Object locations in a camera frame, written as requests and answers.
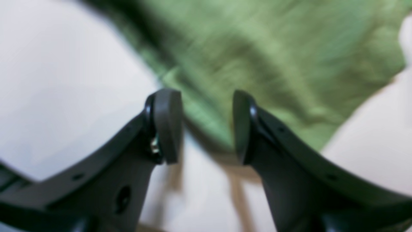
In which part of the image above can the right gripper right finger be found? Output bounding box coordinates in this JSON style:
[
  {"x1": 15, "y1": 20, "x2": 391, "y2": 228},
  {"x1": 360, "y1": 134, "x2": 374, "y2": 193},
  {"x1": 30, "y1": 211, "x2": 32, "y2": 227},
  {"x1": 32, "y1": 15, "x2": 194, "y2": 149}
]
[{"x1": 232, "y1": 90, "x2": 412, "y2": 232}]

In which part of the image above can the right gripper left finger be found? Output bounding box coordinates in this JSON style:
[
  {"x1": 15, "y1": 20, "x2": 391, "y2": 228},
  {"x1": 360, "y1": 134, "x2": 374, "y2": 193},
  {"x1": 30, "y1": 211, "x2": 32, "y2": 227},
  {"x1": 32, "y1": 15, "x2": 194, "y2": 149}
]
[{"x1": 1, "y1": 89, "x2": 183, "y2": 232}]

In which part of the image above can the green t-shirt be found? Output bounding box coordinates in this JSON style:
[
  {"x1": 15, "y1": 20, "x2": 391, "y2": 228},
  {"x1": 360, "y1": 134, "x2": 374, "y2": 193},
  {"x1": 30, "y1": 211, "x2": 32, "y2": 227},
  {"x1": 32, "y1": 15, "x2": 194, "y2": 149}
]
[{"x1": 85, "y1": 0, "x2": 411, "y2": 151}]

